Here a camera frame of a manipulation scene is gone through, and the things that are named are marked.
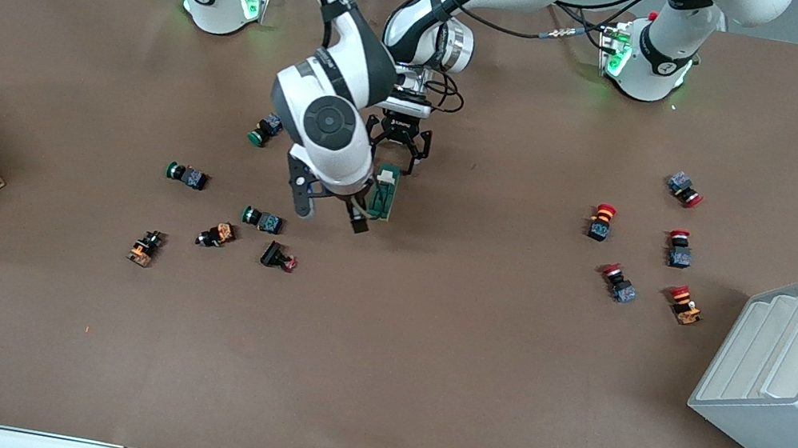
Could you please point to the red mushroom button grey block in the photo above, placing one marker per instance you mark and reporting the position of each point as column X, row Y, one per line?
column 679, row 249
column 684, row 189
column 618, row 283

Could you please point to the green load switch white lever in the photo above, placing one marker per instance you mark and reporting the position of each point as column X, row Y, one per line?
column 387, row 198

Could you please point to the black selector switch red block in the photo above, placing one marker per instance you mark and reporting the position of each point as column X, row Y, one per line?
column 278, row 258

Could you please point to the green push button blue block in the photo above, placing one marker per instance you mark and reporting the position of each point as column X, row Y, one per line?
column 262, row 220
column 262, row 130
column 186, row 175

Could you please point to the black button orange block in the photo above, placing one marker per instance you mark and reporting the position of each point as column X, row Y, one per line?
column 145, row 247
column 217, row 234

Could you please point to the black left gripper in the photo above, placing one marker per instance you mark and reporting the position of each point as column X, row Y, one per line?
column 402, row 130

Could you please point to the red mushroom button orange block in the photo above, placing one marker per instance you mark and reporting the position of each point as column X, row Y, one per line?
column 685, row 304

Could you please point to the red mushroom button black block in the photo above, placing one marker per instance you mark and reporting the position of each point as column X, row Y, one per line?
column 600, row 221

